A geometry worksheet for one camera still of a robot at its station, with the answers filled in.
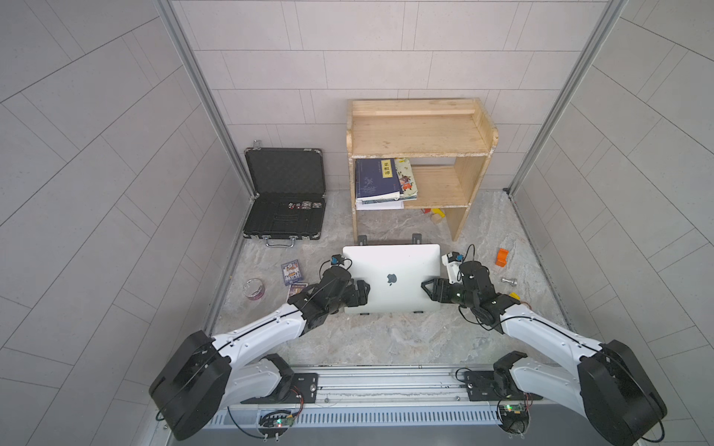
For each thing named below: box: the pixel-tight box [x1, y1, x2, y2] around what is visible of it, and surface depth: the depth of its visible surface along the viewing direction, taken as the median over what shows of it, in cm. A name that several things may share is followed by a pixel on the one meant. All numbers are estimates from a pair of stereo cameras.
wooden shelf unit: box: [345, 98, 500, 244], surface depth 80 cm
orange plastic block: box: [494, 248, 510, 268], surface depth 98 cm
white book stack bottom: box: [355, 198, 405, 211], surface depth 83 cm
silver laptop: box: [342, 244, 442, 315], surface depth 84 cm
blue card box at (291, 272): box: [280, 259, 303, 287], surface depth 91 cm
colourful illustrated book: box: [394, 157, 419, 201], surface depth 88 cm
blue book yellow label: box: [355, 157, 404, 202], surface depth 86 cm
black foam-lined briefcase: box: [242, 140, 327, 249], surface depth 107 cm
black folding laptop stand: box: [357, 233, 424, 247], surface depth 84 cm
